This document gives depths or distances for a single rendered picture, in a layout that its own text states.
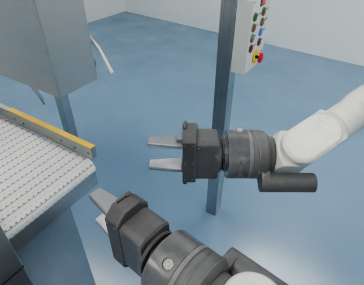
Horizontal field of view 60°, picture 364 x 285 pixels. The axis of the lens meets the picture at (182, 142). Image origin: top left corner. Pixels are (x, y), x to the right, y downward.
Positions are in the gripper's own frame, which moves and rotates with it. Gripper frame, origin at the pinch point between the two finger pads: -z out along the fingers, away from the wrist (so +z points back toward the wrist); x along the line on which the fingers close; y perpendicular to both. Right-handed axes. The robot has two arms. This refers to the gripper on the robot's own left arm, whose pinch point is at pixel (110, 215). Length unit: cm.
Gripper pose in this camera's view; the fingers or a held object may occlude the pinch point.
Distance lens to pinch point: 48.1
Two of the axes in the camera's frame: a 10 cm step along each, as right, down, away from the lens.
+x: 0.0, 7.9, 6.1
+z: 7.6, 4.0, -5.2
